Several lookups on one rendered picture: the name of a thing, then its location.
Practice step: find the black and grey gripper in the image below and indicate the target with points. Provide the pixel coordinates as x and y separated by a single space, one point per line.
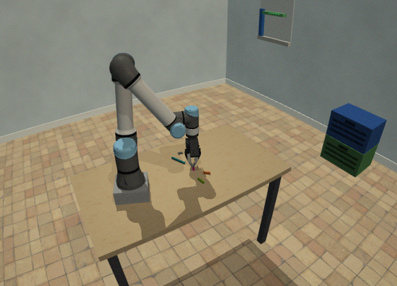
187 150

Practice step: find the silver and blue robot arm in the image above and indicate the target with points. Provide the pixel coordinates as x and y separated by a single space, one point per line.
123 71

